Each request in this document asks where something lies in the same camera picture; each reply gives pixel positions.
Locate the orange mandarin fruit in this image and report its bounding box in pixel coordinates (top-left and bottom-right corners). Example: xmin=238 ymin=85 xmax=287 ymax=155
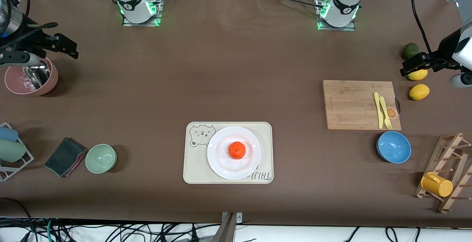
xmin=228 ymin=141 xmax=246 ymax=160

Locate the pale green cup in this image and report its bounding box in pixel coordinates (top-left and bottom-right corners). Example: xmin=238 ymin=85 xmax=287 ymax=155
xmin=0 ymin=138 xmax=27 ymax=163

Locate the cream bear print tray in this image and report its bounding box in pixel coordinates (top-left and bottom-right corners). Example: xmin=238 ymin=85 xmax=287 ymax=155
xmin=183 ymin=121 xmax=274 ymax=184

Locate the pale green bowl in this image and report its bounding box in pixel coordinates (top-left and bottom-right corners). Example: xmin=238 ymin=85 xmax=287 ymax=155
xmin=85 ymin=144 xmax=118 ymax=174

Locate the dark green avocado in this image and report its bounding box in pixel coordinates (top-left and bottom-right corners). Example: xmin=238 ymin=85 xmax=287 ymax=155
xmin=402 ymin=43 xmax=420 ymax=61

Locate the light blue cup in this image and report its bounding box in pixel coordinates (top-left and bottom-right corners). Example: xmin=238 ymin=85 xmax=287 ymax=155
xmin=0 ymin=126 xmax=19 ymax=142

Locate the dark grey folded cloth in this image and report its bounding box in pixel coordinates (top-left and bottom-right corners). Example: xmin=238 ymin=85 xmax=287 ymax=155
xmin=44 ymin=137 xmax=86 ymax=178

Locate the white round plate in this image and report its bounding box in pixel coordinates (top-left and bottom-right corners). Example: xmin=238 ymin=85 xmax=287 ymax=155
xmin=207 ymin=126 xmax=261 ymax=180

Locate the wooden peg mug rack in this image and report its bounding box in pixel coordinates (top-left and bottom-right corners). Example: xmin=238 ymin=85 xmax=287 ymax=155
xmin=414 ymin=132 xmax=472 ymax=214

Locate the brown table mat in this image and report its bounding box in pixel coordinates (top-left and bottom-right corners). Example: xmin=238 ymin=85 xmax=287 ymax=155
xmin=0 ymin=0 xmax=472 ymax=228

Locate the metal stand clamp bracket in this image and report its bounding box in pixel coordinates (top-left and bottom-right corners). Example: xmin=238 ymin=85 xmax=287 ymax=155
xmin=221 ymin=212 xmax=243 ymax=225

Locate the shiny metal cup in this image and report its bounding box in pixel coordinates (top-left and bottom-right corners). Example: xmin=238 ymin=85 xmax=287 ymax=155
xmin=23 ymin=63 xmax=51 ymax=89

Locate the pink bowl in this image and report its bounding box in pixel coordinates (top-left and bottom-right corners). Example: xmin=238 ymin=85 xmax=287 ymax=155
xmin=4 ymin=57 xmax=59 ymax=97

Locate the black floor cable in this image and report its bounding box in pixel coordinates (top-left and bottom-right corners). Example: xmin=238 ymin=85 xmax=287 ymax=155
xmin=0 ymin=197 xmax=37 ymax=242

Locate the yellow plastic fork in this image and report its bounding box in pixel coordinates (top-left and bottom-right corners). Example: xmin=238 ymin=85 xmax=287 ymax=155
xmin=379 ymin=96 xmax=393 ymax=130

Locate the pink folded cloth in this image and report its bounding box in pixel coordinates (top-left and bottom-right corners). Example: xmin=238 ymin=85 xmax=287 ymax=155
xmin=63 ymin=148 xmax=88 ymax=179

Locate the green floor cable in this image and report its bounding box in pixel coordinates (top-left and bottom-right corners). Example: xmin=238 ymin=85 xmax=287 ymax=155
xmin=46 ymin=218 xmax=56 ymax=242

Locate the yellow plastic knife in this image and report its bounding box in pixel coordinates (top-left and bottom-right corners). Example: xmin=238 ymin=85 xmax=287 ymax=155
xmin=374 ymin=92 xmax=384 ymax=129

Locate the white wire cup rack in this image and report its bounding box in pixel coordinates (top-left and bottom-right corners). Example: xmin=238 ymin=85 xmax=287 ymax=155
xmin=0 ymin=122 xmax=35 ymax=182

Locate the wooden cutting board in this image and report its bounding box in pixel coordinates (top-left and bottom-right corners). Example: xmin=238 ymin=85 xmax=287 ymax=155
xmin=323 ymin=80 xmax=402 ymax=131

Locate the blue bowl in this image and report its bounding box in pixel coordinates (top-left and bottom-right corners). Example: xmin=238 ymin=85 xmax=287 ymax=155
xmin=376 ymin=131 xmax=412 ymax=164

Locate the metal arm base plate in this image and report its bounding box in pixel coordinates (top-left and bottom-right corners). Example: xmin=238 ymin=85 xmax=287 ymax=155
xmin=122 ymin=0 xmax=163 ymax=27
xmin=316 ymin=0 xmax=356 ymax=31

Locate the grey camera stand pole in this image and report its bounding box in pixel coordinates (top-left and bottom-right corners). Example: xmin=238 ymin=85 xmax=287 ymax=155
xmin=217 ymin=212 xmax=237 ymax=242

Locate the yellow mug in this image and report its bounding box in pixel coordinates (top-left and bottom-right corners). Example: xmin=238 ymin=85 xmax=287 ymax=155
xmin=420 ymin=172 xmax=454 ymax=198

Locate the yellow lemon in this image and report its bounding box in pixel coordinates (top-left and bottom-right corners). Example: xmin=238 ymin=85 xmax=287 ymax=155
xmin=407 ymin=69 xmax=428 ymax=81
xmin=409 ymin=84 xmax=430 ymax=101

